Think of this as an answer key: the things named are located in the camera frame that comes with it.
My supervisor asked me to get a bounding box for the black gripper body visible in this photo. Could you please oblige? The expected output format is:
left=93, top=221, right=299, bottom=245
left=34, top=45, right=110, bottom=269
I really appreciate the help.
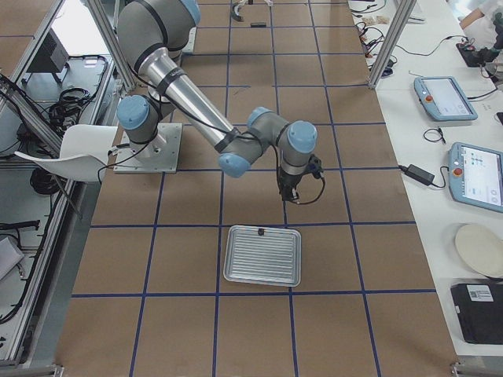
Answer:
left=277, top=167, right=302, bottom=199

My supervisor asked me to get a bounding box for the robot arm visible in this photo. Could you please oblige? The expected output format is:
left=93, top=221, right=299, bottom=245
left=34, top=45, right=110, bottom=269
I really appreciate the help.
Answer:
left=116, top=1, right=324, bottom=203

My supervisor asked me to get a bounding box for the silver ribbed metal tray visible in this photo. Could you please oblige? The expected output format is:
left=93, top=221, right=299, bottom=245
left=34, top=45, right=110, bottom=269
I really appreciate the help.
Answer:
left=223, top=225, right=302, bottom=287

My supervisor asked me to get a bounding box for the black power adapter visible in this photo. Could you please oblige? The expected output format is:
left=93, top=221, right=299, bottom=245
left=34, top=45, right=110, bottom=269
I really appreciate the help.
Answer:
left=407, top=164, right=435, bottom=186

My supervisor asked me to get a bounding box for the upper blue teach pendant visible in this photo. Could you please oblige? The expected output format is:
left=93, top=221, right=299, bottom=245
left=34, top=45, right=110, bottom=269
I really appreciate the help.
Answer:
left=413, top=76, right=478, bottom=122

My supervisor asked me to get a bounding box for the blue teach pendant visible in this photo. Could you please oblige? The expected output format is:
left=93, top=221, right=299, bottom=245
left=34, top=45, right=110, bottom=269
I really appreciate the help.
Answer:
left=413, top=76, right=478, bottom=122
left=448, top=142, right=502, bottom=213

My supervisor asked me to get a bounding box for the brake shoe with white lining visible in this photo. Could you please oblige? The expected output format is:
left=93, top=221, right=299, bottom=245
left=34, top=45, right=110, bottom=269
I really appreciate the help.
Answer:
left=230, top=1, right=245, bottom=22

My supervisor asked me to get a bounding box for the lower blue teach pendant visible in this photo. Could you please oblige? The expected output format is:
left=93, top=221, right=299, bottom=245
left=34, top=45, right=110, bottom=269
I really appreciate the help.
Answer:
left=448, top=142, right=502, bottom=213

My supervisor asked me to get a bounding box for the white round plate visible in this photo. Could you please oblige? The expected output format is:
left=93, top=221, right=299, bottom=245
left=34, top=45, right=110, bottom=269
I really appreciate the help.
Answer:
left=454, top=224, right=502, bottom=279

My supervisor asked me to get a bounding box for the white plastic chair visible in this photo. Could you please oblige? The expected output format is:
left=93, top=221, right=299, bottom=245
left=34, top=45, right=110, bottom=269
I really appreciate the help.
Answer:
left=15, top=124, right=117, bottom=182

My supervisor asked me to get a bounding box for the black flat box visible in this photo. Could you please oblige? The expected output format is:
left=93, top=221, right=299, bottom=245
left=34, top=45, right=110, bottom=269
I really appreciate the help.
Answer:
left=450, top=284, right=502, bottom=345

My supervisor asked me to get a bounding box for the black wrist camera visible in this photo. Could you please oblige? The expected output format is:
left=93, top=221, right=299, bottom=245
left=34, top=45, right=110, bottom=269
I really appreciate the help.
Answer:
left=307, top=154, right=324, bottom=179

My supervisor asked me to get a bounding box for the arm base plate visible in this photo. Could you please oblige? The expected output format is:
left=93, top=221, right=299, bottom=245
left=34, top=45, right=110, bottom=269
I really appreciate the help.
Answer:
left=182, top=26, right=197, bottom=55
left=113, top=123, right=182, bottom=174

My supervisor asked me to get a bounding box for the aluminium frame post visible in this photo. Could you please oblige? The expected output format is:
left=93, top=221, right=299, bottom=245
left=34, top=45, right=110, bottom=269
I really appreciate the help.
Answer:
left=368, top=0, right=416, bottom=90

